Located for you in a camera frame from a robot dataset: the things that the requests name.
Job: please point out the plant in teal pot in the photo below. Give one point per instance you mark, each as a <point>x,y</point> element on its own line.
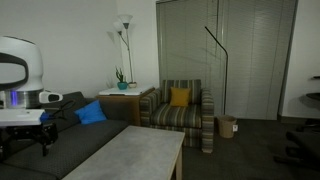
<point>122,85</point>

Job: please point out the white two-shade floor lamp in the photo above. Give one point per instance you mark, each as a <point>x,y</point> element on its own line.
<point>127,50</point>

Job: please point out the wooden side table white top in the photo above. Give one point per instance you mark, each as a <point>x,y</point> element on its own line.
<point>123,103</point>

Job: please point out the small white tag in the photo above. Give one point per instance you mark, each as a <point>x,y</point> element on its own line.
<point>235,127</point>

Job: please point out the grey coffee table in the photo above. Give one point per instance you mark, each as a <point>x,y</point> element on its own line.
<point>136,153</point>

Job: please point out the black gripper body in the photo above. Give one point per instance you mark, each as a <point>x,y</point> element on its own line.
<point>30,131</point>

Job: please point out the black office chair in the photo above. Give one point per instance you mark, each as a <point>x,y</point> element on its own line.
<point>311,100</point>

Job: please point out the yellow cushion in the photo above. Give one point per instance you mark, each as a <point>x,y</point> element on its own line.
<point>180,96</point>

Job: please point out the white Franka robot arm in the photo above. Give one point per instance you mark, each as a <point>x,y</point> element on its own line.
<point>30,66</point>

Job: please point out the dark grey fabric sofa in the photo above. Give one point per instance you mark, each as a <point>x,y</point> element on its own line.
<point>83,140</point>

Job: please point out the striped armchair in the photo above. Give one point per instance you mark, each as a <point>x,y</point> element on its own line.
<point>180,116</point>

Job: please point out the dark low chair base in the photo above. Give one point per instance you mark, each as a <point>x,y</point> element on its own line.
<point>300,150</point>

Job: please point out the black arc floor lamp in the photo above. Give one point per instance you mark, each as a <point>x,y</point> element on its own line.
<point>226,83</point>

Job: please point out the small white pot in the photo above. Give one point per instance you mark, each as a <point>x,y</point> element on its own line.
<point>132,85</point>

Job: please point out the wicker waste basket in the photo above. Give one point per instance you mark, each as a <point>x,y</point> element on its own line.
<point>226,126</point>

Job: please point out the blue throw pillow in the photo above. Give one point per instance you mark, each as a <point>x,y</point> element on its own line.
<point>90,113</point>

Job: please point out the grey window blinds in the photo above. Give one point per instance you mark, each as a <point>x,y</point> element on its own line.
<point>253,60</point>

